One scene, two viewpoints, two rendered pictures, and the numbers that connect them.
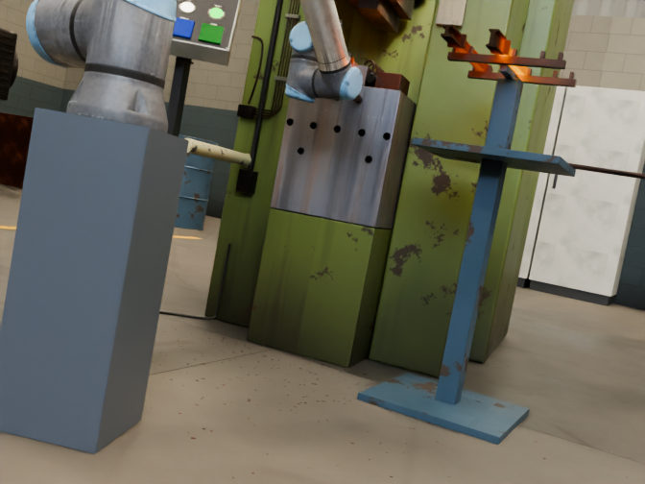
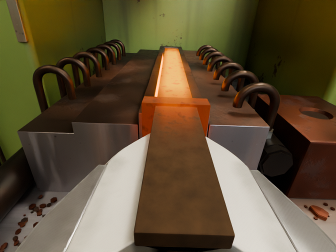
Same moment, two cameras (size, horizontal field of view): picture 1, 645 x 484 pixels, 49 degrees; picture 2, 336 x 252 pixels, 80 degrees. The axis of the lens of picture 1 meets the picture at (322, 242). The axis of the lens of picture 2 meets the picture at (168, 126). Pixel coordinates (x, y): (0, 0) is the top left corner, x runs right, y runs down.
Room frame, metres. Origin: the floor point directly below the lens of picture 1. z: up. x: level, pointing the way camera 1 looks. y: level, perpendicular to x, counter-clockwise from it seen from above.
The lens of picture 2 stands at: (2.28, 0.08, 1.06)
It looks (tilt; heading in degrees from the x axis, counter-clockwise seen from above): 28 degrees down; 340
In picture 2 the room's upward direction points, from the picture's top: 2 degrees clockwise
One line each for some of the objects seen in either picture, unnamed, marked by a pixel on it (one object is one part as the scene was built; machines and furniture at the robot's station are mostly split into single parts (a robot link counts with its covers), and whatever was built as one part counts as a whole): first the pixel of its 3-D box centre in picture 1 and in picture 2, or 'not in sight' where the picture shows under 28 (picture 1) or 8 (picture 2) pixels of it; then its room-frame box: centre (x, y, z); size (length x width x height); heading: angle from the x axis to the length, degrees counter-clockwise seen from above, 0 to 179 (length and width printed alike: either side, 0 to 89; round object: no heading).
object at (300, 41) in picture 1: (310, 41); not in sight; (2.09, 0.14, 0.97); 0.12 x 0.09 x 0.10; 160
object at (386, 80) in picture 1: (392, 85); (304, 138); (2.42, -0.14, 0.95); 0.12 x 0.09 x 0.07; 160
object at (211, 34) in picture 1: (211, 35); not in sight; (2.41, 0.50, 1.01); 0.07 x 0.05 x 0.07; 95
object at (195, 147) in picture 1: (219, 153); not in sight; (2.45, 0.41, 0.62); 0.44 x 0.05 x 0.05; 160
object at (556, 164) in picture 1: (495, 157); not in sight; (2.02, -0.44, 0.74); 0.40 x 0.30 x 0.02; 63
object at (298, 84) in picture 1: (305, 80); not in sight; (2.08, 0.13, 0.86); 0.12 x 0.09 x 0.12; 55
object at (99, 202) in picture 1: (92, 276); not in sight; (1.37, 0.43, 0.30); 0.22 x 0.22 x 0.60; 83
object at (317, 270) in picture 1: (335, 282); not in sight; (2.61, -0.07, 0.23); 0.56 x 0.38 x 0.47; 160
